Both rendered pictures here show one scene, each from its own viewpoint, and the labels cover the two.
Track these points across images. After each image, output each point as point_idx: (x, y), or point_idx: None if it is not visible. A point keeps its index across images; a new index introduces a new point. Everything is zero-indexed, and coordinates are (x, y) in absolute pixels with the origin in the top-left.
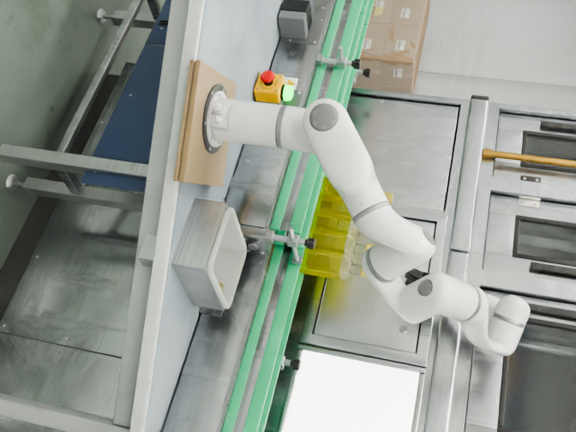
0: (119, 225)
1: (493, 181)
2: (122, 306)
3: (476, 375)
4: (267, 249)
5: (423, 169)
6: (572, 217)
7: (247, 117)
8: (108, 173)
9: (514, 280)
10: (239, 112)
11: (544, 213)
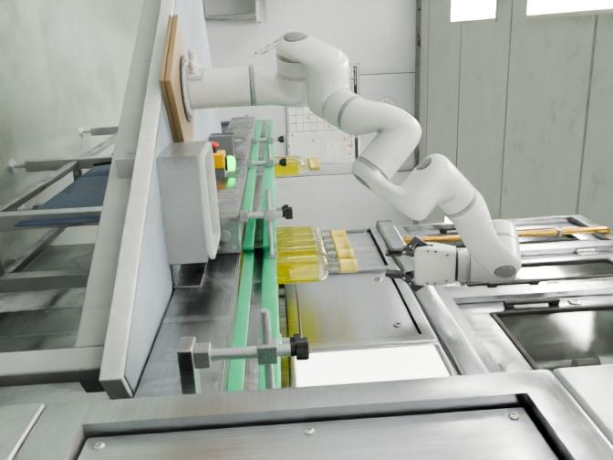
0: (42, 324)
1: None
2: None
3: (489, 350)
4: (240, 237)
5: (357, 258)
6: None
7: (220, 68)
8: (48, 218)
9: (481, 291)
10: (212, 67)
11: None
